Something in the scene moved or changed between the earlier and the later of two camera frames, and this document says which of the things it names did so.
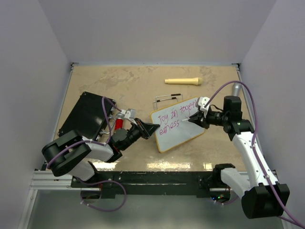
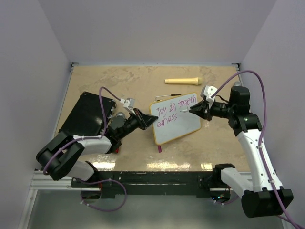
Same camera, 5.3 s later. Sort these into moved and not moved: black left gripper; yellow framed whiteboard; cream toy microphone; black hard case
Moved: black left gripper; yellow framed whiteboard
Not moved: black hard case; cream toy microphone
